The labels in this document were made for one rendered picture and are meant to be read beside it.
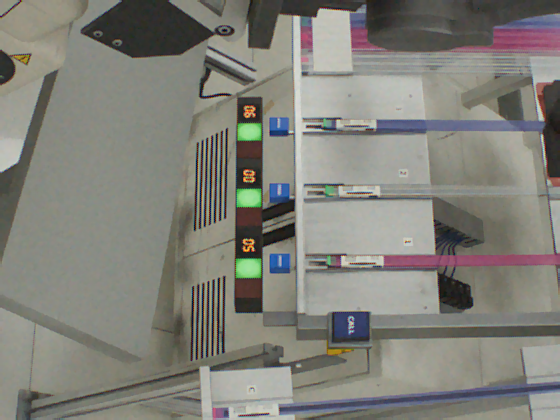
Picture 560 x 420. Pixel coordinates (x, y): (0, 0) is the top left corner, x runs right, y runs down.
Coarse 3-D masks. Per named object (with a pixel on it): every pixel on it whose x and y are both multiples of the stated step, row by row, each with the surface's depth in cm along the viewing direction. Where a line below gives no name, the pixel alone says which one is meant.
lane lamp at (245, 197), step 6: (240, 192) 140; (246, 192) 140; (252, 192) 140; (258, 192) 140; (240, 198) 139; (246, 198) 139; (252, 198) 139; (258, 198) 139; (240, 204) 139; (246, 204) 139; (252, 204) 139; (258, 204) 139
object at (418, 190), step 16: (336, 192) 137; (384, 192) 137; (400, 192) 137; (416, 192) 137; (432, 192) 137; (448, 192) 137; (464, 192) 137; (480, 192) 137; (496, 192) 137; (512, 192) 137; (528, 192) 137; (544, 192) 137
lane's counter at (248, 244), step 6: (240, 240) 137; (246, 240) 137; (252, 240) 137; (258, 240) 137; (240, 246) 136; (246, 246) 136; (252, 246) 136; (258, 246) 136; (240, 252) 136; (246, 252) 136; (252, 252) 136; (258, 252) 136
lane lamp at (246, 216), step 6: (240, 210) 138; (246, 210) 138; (252, 210) 138; (258, 210) 138; (240, 216) 138; (246, 216) 138; (252, 216) 138; (258, 216) 138; (240, 222) 138; (246, 222) 138; (252, 222) 138; (258, 222) 138
